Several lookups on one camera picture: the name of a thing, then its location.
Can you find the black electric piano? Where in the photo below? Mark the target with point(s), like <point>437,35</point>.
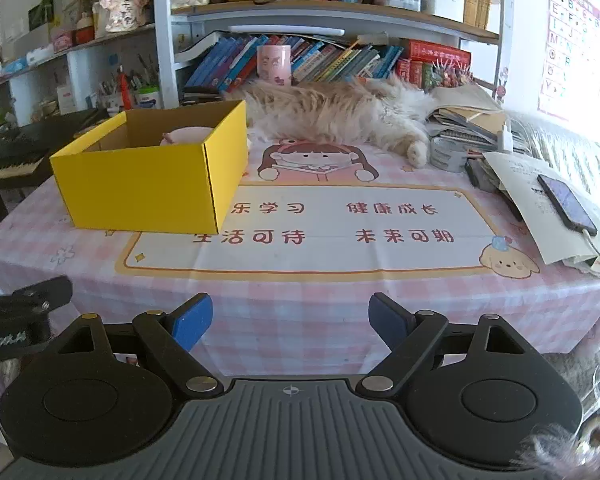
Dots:
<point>25,150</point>

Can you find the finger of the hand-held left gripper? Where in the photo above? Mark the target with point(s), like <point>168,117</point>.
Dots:
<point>35,292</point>

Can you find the white light bar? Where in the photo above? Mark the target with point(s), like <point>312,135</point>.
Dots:
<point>280,31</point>

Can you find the row of leaning books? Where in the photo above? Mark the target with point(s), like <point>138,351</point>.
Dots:
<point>230,62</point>

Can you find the printed desk mat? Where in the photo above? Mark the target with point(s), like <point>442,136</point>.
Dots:
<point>330,255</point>

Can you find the fluffy orange cat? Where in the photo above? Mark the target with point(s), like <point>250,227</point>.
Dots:
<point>330,110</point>

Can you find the printed pen cup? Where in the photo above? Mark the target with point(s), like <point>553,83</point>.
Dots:
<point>111,100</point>

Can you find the white paper sheet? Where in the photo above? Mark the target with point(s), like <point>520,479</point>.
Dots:
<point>530,210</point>

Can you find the pink checkered desktop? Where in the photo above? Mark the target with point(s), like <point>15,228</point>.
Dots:
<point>40,240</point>

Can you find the row of small colourful books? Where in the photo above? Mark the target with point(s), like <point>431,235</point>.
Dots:
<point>430,75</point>

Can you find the black flat case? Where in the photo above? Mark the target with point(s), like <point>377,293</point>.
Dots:
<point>480,175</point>

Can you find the grey tape roll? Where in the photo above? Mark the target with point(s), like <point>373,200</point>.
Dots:
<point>447,155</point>

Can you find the grey fluffy cloth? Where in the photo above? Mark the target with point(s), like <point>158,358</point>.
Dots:
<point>590,375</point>

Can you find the red boxed book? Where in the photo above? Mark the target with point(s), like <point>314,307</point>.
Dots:
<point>437,51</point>

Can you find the pile of books and papers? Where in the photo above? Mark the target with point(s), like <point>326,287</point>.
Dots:
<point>470,115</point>

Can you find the white jar green lid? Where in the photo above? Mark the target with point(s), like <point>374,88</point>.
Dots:
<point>149,99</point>

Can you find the black smartphone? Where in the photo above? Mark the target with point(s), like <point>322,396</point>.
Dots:
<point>567,202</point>

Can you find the pink printed cup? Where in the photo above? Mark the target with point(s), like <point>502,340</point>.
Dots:
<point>274,65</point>

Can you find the pink plush pig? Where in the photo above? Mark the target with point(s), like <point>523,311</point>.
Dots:
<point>190,136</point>

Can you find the white bookshelf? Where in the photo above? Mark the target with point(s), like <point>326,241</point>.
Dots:
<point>162,35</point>

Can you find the tissue packs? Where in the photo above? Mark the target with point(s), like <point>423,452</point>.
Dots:
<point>25,62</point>

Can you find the white wall charger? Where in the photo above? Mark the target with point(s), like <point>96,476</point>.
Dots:
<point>505,137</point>

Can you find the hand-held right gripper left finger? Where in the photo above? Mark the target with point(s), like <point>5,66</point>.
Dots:
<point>192,322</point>

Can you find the plant picture card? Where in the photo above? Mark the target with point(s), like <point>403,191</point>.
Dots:
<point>40,10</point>

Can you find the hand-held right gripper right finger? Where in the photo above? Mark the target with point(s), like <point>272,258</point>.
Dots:
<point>387,320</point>

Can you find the white carton red label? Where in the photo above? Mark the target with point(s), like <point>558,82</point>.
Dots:
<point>65,100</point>

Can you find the alphabet wall poster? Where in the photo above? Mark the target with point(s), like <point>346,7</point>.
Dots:
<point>572,45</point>

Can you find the pink small box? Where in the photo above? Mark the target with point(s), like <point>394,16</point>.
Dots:
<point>61,39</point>

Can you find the yellow cardboard box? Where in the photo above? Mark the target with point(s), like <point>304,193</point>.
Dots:
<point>140,190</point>

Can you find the white rabbit figurine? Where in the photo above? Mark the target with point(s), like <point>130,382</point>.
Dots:
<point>120,5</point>

